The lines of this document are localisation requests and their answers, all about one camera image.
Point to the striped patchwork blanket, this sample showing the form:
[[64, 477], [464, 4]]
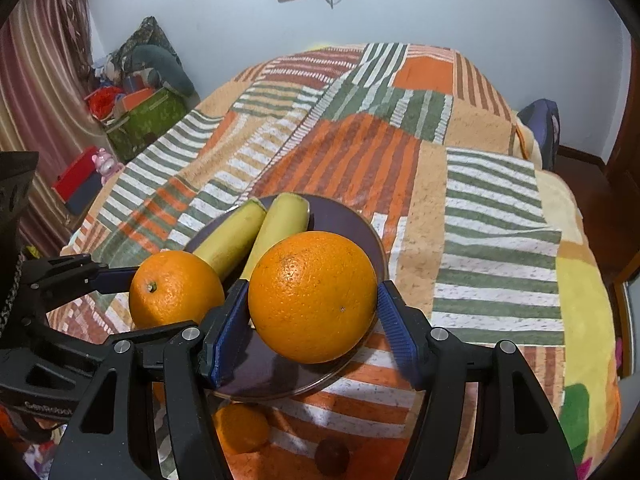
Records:
[[418, 141]]

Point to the red box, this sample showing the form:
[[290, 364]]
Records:
[[79, 183]]

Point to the purple backpack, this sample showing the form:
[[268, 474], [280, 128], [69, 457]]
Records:
[[542, 117]]

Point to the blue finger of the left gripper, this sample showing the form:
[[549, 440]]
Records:
[[113, 281]]

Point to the green storage box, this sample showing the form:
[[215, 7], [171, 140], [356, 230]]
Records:
[[144, 124]]

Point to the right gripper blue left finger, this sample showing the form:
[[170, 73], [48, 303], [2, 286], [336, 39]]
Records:
[[111, 434]]

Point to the striped red curtain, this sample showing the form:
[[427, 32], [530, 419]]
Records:
[[45, 75]]

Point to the purple round plate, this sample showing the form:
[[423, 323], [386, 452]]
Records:
[[259, 373]]

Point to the yellow corn cob front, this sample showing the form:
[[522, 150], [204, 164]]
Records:
[[287, 215]]

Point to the large orange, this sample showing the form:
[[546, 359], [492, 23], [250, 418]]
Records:
[[172, 287], [312, 296]]

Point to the yellow corn cob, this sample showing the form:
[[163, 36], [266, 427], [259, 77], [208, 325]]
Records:
[[231, 241], [287, 215]]

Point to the pink toy figure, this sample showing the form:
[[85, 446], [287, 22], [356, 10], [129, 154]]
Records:
[[106, 164]]

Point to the small mandarin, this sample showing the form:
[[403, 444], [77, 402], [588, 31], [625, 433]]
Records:
[[241, 428]]

